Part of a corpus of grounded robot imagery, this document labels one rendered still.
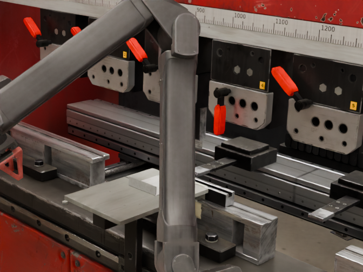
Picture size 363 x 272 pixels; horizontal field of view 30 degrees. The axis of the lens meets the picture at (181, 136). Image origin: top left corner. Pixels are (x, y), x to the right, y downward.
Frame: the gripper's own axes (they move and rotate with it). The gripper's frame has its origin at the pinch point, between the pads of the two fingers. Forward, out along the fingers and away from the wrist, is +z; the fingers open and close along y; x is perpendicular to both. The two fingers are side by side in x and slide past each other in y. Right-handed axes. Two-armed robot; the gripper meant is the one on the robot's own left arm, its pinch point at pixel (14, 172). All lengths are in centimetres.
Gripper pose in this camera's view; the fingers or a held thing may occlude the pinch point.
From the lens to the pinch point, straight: 162.7
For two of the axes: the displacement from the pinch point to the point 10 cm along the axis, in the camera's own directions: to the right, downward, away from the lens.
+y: -5.7, -2.6, 7.8
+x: -7.5, 5.6, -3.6
